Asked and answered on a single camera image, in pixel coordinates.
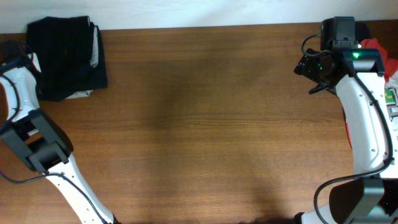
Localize black shorts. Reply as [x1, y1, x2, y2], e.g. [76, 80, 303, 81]
[26, 16, 108, 101]

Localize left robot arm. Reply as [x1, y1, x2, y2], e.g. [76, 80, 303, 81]
[1, 40, 118, 224]

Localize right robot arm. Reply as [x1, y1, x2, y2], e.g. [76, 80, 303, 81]
[294, 17, 397, 223]

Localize black shirt with white tag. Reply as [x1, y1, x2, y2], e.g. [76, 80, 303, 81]
[355, 22, 371, 42]

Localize red jersey with white letters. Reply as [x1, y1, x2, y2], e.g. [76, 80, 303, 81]
[341, 38, 398, 150]

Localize white shirt with green print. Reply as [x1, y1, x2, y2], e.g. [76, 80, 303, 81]
[384, 77, 398, 144]

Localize folded khaki shorts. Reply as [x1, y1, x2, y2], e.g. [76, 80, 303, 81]
[66, 90, 93, 100]

